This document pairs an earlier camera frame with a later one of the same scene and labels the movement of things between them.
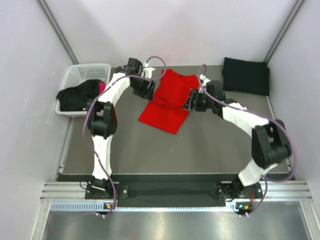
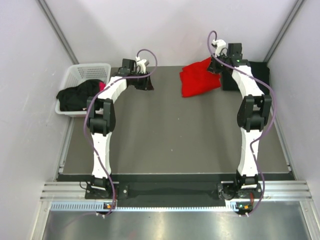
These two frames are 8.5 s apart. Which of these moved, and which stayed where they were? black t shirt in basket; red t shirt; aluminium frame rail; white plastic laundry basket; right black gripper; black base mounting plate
Moved: red t shirt; right black gripper
Stayed: aluminium frame rail; black t shirt in basket; black base mounting plate; white plastic laundry basket
